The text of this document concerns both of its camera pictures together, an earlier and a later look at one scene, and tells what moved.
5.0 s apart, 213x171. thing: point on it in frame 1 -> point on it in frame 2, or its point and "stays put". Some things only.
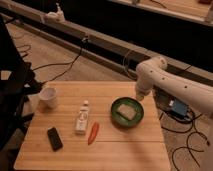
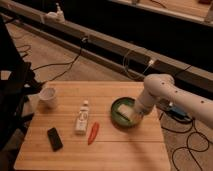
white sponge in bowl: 127,111 stays put
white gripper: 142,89 -> 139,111
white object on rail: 56,16 stays put
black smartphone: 55,138 stays put
